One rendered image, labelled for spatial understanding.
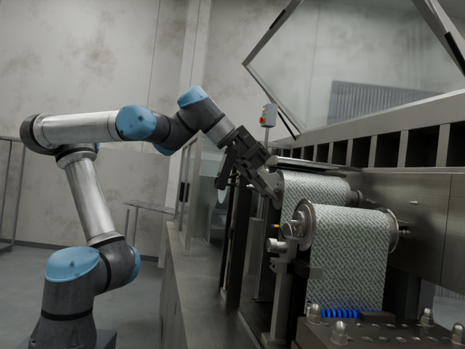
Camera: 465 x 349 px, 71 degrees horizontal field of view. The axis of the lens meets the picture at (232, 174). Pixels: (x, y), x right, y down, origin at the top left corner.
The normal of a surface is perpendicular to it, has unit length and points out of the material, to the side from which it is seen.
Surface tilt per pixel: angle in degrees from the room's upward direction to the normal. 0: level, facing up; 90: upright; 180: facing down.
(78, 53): 90
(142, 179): 90
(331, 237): 90
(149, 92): 90
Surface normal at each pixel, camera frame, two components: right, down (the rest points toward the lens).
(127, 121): -0.40, -0.06
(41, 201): 0.00, -0.01
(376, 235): 0.22, 0.01
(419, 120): -0.97, -0.11
